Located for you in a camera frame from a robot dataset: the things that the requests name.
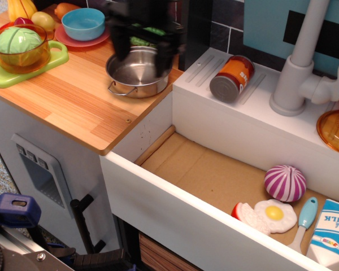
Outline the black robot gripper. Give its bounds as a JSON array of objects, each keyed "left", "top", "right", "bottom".
[{"left": 105, "top": 1, "right": 185, "bottom": 77}]

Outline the orange toy soup can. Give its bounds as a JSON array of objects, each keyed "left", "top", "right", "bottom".
[{"left": 210, "top": 55, "right": 255, "bottom": 103}]

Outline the stainless steel pot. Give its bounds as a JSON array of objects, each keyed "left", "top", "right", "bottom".
[{"left": 106, "top": 46, "right": 172, "bottom": 99}]

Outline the orange transparent plastic pot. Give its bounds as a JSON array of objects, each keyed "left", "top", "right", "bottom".
[{"left": 0, "top": 24, "right": 50, "bottom": 74}]

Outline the orange transparent pot lid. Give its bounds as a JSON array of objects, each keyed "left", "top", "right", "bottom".
[{"left": 316, "top": 110, "right": 339, "bottom": 152}]

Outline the green toy bitter gourd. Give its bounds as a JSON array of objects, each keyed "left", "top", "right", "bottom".
[{"left": 129, "top": 24, "right": 167, "bottom": 47}]

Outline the blue plastic bowl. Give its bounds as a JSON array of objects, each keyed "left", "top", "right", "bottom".
[{"left": 62, "top": 8, "right": 105, "bottom": 41}]

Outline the pink plastic plate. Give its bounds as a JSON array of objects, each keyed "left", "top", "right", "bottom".
[{"left": 54, "top": 24, "right": 110, "bottom": 47}]

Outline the orange toy fruit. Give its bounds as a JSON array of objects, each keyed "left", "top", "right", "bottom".
[{"left": 54, "top": 3, "right": 80, "bottom": 20}]

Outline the yellow toy potato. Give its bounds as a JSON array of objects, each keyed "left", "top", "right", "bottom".
[{"left": 31, "top": 11, "right": 55, "bottom": 30}]

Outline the red toy apple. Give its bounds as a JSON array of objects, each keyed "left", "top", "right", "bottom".
[{"left": 0, "top": 17, "right": 34, "bottom": 32}]

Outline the green toy cabbage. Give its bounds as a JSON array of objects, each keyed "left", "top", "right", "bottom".
[{"left": 0, "top": 27, "right": 42, "bottom": 54}]

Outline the green plastic cutting board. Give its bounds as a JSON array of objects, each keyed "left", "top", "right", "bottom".
[{"left": 0, "top": 41, "right": 69, "bottom": 88}]

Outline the grey toy faucet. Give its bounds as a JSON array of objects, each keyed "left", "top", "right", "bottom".
[{"left": 270, "top": 1, "right": 339, "bottom": 116}]

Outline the grey oven control panel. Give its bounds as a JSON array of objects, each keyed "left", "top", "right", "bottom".
[{"left": 11, "top": 133, "right": 73, "bottom": 218}]

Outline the cardboard sink liner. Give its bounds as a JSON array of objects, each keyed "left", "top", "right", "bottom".
[{"left": 134, "top": 126, "right": 326, "bottom": 270}]

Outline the toy apple slice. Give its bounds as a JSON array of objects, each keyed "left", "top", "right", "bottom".
[{"left": 231, "top": 203, "right": 271, "bottom": 235}]

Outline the purple striped toy onion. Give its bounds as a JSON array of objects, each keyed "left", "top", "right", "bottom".
[{"left": 264, "top": 165, "right": 307, "bottom": 202}]

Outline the blue clamp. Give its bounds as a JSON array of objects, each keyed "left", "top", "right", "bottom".
[{"left": 0, "top": 193, "right": 41, "bottom": 228}]

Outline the toy fried egg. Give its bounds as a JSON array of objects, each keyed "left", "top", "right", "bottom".
[{"left": 254, "top": 199, "right": 298, "bottom": 233}]

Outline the toy milk carton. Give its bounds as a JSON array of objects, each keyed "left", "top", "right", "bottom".
[{"left": 306, "top": 199, "right": 339, "bottom": 270}]

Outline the black oven door handle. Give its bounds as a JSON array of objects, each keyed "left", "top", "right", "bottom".
[{"left": 70, "top": 194, "right": 106, "bottom": 254}]

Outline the blue handled toy spatula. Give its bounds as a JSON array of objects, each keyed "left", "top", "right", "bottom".
[{"left": 288, "top": 197, "right": 318, "bottom": 253}]

